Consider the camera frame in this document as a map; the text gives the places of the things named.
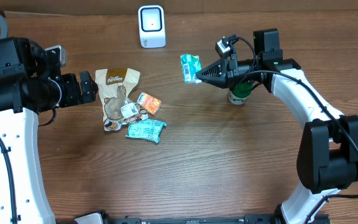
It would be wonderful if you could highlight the teal Kleenex tissue pack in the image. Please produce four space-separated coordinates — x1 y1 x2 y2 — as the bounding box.
180 54 201 84

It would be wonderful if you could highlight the green lid beige jar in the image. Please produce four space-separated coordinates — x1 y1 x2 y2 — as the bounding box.
228 82 254 105

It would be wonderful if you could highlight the orange Kleenex tissue pack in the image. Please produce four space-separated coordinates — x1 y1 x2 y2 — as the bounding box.
137 92 162 116

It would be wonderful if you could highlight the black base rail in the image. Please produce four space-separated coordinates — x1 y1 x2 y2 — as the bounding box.
110 213 331 224

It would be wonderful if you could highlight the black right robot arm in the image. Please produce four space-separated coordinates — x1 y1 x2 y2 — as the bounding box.
196 29 358 223

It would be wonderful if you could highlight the white barcode scanner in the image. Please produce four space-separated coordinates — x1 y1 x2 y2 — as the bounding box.
138 5 166 49

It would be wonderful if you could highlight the mixed beans printed bag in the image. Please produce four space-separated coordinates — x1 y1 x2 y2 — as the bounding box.
104 98 149 131

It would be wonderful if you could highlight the teal wet wipes pack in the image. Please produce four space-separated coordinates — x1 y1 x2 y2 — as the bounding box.
126 119 167 144

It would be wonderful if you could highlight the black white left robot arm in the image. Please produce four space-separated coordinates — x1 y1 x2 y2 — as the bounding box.
0 37 98 223

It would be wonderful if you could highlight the brown Pantree mushroom bag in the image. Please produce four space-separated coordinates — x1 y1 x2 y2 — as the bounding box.
95 68 140 121

